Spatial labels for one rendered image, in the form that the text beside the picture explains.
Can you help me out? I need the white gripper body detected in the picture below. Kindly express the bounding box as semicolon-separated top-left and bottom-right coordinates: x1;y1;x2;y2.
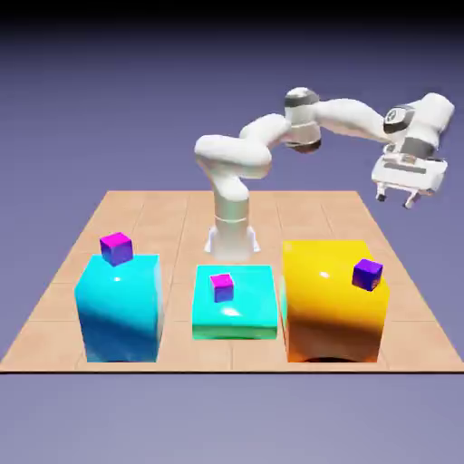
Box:
371;153;449;197

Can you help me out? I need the small purple cube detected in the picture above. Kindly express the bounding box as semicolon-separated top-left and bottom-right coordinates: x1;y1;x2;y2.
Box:
351;257;384;293

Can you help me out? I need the small magenta cube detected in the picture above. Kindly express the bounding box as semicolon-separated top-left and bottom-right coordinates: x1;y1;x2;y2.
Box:
99;231;134;268
209;273;234;304

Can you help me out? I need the large yellow box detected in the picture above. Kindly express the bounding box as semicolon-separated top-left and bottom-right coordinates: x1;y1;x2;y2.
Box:
280;239;392;363

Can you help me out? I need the low cyan box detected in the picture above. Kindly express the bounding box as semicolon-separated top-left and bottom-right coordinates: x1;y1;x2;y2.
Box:
191;264;279;341

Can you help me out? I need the tall cyan box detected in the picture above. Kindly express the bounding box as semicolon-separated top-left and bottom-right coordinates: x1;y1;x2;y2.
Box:
73;253;164;363

